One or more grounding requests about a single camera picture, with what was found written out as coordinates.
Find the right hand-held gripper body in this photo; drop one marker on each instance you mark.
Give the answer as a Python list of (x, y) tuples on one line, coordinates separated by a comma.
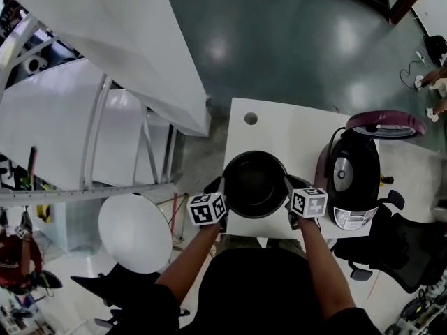
[(309, 202)]

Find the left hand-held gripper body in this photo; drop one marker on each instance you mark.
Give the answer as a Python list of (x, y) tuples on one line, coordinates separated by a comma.
[(206, 209)]

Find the black pot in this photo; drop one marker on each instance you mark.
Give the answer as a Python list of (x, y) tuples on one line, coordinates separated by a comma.
[(255, 187)]

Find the person's left forearm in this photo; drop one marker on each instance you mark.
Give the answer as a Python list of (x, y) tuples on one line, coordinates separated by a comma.
[(188, 267)]

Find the person's right forearm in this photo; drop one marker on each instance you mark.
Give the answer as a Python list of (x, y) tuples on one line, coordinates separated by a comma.
[(324, 274)]

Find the person's olive trousers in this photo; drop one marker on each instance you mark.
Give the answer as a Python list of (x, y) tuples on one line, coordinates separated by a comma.
[(241, 243)]

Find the white square table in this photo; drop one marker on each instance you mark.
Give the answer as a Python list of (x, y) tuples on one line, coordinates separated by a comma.
[(297, 131)]

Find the maroon rice cooker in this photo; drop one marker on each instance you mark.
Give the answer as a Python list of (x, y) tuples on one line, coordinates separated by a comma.
[(356, 173)]

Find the round white side table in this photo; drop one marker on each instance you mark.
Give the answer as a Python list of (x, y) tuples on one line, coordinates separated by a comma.
[(136, 232)]

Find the person's black shirt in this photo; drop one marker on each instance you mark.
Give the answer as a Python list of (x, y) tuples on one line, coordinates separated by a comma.
[(262, 291)]

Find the black mesh office chair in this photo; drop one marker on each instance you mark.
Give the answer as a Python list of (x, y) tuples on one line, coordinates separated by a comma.
[(405, 253)]

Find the yellow box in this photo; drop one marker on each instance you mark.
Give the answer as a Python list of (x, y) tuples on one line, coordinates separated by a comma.
[(42, 211)]

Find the white long desk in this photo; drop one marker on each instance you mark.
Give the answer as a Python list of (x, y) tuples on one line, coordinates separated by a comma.
[(52, 117)]

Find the black bag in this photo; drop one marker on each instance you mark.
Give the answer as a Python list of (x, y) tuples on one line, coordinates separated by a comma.
[(436, 49)]

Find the black metal-frame chair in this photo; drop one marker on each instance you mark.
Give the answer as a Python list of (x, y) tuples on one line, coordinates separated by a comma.
[(132, 288)]

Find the white metal frame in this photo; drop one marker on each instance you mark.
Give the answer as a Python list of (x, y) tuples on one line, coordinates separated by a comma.
[(87, 193)]

